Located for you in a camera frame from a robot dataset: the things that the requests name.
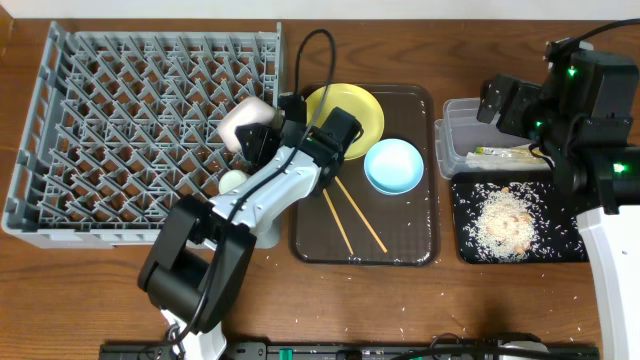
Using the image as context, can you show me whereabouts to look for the light blue bowl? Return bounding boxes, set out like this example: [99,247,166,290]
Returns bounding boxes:
[363,138,425,196]

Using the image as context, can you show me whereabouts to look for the left wooden chopstick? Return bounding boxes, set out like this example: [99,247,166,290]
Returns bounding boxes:
[322,189,354,256]

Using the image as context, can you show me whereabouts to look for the black waste tray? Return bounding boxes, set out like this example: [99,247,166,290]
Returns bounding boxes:
[449,170,591,265]

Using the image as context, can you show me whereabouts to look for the right black cable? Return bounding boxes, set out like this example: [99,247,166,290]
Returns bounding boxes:
[569,17,640,44]

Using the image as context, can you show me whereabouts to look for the wooden chopstick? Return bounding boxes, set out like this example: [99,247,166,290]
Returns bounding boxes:
[335,177,388,254]
[322,189,354,256]

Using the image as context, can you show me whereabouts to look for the rice and food scraps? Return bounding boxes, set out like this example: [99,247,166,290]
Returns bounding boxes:
[457,180,576,264]

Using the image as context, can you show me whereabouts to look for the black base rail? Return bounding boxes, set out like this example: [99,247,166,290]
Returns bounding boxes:
[98,340,601,360]

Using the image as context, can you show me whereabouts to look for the grey plastic dish rack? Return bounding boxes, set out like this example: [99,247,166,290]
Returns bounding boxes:
[1,24,286,249]

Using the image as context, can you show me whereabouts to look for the green snack wrapper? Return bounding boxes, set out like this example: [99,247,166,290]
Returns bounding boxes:
[475,144,532,157]

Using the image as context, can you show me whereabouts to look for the black cable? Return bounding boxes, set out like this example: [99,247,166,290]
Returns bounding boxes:
[169,28,339,351]
[569,17,640,44]

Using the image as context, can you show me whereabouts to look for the white pink-rimmed bowl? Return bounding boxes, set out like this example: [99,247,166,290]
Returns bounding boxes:
[218,96,276,153]

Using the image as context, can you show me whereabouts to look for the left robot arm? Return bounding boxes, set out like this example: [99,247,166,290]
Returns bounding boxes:
[137,95,362,359]

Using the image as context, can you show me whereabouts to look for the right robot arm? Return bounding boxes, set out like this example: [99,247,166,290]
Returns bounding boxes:
[477,48,639,359]

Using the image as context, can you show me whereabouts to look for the clear plastic bin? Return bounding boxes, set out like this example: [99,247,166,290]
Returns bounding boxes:
[434,98,530,179]

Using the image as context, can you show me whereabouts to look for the left black cable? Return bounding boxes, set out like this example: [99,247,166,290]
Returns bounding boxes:
[169,28,339,351]

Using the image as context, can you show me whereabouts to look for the right wooden chopstick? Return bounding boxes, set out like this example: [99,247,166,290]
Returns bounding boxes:
[335,177,388,254]

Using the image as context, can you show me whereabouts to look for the yellow plate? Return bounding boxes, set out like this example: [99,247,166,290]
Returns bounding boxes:
[305,83,385,160]

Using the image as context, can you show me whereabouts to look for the small white cup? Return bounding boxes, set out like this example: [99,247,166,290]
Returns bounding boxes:
[218,170,249,194]

